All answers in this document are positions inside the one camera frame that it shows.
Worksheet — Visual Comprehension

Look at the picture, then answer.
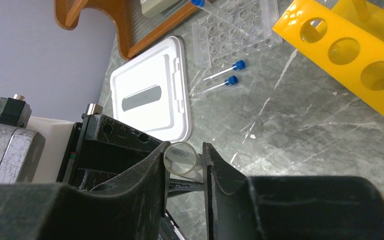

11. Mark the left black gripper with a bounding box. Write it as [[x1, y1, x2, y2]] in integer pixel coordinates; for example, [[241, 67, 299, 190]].
[[56, 114, 204, 198]]

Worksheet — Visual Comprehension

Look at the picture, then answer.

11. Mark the yellow test tube rack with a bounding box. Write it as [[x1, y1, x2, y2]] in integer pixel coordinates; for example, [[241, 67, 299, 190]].
[[273, 0, 384, 116]]

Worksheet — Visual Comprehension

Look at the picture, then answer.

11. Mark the large clear glass test tube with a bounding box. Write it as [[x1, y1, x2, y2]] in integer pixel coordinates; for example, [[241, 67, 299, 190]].
[[163, 141, 203, 182]]

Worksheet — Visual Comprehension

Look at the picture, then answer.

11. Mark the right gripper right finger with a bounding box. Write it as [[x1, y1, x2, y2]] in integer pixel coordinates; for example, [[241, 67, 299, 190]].
[[202, 142, 384, 240]]

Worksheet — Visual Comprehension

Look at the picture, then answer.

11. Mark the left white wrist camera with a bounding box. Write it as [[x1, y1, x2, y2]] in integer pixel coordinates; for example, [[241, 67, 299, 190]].
[[0, 94, 76, 184]]

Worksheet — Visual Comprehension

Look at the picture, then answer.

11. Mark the blue capped test tube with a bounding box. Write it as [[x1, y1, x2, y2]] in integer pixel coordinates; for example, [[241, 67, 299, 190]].
[[202, 59, 247, 82]]

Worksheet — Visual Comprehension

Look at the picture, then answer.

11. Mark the metal tray lid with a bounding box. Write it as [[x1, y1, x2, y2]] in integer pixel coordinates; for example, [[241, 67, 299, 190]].
[[109, 36, 192, 142]]

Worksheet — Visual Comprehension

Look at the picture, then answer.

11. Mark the orange wooden shelf rack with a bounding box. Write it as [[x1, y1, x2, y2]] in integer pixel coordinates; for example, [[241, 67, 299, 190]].
[[54, 0, 198, 60]]

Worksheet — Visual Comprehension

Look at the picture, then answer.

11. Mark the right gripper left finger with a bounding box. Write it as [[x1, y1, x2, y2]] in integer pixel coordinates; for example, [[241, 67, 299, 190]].
[[0, 141, 170, 240]]

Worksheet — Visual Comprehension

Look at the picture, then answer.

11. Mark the beige stapler on shelf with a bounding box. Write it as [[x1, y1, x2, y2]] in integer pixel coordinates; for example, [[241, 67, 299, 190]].
[[140, 0, 179, 18]]

